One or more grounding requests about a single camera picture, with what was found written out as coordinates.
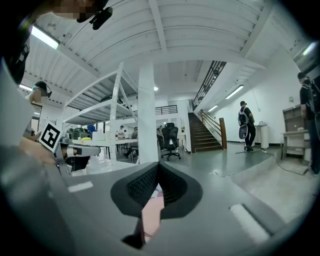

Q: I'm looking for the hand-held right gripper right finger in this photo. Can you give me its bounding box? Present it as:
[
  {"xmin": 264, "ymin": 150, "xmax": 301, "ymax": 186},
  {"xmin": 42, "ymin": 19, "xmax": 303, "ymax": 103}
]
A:
[{"xmin": 143, "ymin": 161, "xmax": 288, "ymax": 256}]

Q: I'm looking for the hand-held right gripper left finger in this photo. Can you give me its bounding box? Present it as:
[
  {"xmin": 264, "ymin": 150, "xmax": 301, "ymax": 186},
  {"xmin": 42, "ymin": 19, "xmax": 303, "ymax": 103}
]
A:
[{"xmin": 62, "ymin": 161, "xmax": 161, "ymax": 256}]

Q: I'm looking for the person's left forearm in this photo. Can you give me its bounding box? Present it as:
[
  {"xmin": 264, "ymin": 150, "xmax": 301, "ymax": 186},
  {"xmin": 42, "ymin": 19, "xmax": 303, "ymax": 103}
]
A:
[{"xmin": 19, "ymin": 136, "xmax": 58, "ymax": 166}]

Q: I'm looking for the person's black shirt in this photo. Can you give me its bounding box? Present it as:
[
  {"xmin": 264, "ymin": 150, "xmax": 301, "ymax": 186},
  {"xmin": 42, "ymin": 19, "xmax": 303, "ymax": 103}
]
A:
[{"xmin": 1, "ymin": 37, "xmax": 32, "ymax": 85}]

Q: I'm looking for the black floor cable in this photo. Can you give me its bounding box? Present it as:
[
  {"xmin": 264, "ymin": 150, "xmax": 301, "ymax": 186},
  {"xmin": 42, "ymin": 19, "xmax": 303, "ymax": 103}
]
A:
[{"xmin": 234, "ymin": 147, "xmax": 310, "ymax": 176}]

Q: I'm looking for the black backpack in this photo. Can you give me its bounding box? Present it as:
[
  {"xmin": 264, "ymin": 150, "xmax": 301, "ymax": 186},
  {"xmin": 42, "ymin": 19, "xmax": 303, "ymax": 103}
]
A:
[
  {"xmin": 309, "ymin": 76, "xmax": 320, "ymax": 113},
  {"xmin": 238, "ymin": 108, "xmax": 248, "ymax": 127}
]

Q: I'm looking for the red white checkered tablecloth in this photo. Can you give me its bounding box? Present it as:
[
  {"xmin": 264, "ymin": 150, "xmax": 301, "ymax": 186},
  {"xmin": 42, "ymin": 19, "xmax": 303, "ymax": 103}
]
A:
[{"xmin": 141, "ymin": 183, "xmax": 165, "ymax": 248}]

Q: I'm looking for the black office chair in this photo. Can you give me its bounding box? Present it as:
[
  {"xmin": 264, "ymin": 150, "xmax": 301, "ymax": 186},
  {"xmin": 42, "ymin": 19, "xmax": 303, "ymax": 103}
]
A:
[{"xmin": 159, "ymin": 122, "xmax": 182, "ymax": 161}]

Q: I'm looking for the grey oval hanging case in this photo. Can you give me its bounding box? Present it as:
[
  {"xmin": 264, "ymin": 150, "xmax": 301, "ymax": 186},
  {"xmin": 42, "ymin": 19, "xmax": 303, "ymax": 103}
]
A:
[{"xmin": 238, "ymin": 124, "xmax": 249, "ymax": 140}]

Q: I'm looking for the white metal shelving rack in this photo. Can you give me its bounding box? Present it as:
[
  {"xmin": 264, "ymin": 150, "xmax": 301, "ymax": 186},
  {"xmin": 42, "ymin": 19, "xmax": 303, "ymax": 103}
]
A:
[{"xmin": 61, "ymin": 61, "xmax": 140, "ymax": 169}]

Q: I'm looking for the grey hutch desk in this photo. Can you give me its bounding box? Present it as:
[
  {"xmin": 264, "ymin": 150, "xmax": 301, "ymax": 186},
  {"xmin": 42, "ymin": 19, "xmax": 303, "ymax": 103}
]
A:
[{"xmin": 281, "ymin": 104, "xmax": 313, "ymax": 161}]

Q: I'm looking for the black metal railing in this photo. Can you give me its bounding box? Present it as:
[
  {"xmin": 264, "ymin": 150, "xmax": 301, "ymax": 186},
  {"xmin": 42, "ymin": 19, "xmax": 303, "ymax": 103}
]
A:
[
  {"xmin": 191, "ymin": 60, "xmax": 228, "ymax": 107},
  {"xmin": 154, "ymin": 104, "xmax": 178, "ymax": 116}
]

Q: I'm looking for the brown wooden staircase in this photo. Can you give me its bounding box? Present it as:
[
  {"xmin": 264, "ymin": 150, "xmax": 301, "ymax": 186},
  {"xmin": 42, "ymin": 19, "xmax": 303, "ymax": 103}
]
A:
[{"xmin": 187, "ymin": 109, "xmax": 228, "ymax": 154}]

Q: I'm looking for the black head-worn camera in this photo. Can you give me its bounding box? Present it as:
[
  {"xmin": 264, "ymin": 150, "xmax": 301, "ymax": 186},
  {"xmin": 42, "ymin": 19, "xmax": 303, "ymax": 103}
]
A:
[{"xmin": 76, "ymin": 6, "xmax": 114, "ymax": 31}]

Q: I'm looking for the white square pillar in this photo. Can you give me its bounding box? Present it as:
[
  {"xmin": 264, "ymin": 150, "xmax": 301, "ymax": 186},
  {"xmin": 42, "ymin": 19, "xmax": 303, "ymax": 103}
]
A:
[{"xmin": 137, "ymin": 61, "xmax": 160, "ymax": 165}]

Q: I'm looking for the person's head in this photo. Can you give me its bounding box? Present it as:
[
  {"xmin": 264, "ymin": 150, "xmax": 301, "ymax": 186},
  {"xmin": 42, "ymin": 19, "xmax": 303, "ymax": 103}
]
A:
[{"xmin": 32, "ymin": 0, "xmax": 111, "ymax": 23}]

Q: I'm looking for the white tall bin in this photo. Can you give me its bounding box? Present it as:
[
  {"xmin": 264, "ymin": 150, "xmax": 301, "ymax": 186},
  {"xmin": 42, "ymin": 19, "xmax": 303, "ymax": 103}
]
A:
[{"xmin": 254, "ymin": 123, "xmax": 270, "ymax": 150}]

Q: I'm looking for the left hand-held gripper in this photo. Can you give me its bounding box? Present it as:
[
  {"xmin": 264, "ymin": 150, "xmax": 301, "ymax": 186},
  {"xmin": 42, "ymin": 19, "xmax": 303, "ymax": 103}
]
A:
[{"xmin": 38, "ymin": 119, "xmax": 101, "ymax": 177}]

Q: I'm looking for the dark green round object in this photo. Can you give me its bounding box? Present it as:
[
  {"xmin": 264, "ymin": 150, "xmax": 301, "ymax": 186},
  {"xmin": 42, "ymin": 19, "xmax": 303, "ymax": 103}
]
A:
[{"xmin": 66, "ymin": 127, "xmax": 88, "ymax": 140}]

